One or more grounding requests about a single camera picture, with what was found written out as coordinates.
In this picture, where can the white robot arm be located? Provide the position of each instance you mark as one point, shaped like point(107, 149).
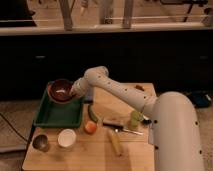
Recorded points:
point(175, 126)

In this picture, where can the green cucumber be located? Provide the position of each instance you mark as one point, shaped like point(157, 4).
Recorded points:
point(91, 114)

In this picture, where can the dark red bowl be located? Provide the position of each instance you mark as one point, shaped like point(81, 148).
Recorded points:
point(59, 90)

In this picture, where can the orange bowl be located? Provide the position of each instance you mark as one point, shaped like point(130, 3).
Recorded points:
point(55, 101)

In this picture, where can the small metal cup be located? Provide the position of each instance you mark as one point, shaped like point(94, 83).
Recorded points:
point(41, 143)

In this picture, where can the white handled tool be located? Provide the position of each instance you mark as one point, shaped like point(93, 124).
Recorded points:
point(146, 120)

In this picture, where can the yellow banana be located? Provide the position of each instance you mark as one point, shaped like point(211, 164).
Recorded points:
point(114, 139)

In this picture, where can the black handled knife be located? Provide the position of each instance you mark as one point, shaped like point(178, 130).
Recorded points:
point(121, 128)

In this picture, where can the dark red grapes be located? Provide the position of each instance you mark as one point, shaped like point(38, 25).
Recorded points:
point(139, 87)

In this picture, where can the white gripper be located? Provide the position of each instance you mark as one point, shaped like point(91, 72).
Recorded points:
point(79, 88)

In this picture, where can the white bowl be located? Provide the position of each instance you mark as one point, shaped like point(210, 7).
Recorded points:
point(66, 138)

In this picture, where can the orange fruit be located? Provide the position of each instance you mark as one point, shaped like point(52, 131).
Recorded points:
point(90, 127)

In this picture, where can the blue sponge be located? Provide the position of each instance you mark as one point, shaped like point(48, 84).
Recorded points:
point(88, 100)

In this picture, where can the green plastic tray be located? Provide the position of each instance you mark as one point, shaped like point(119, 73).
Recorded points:
point(53, 115)

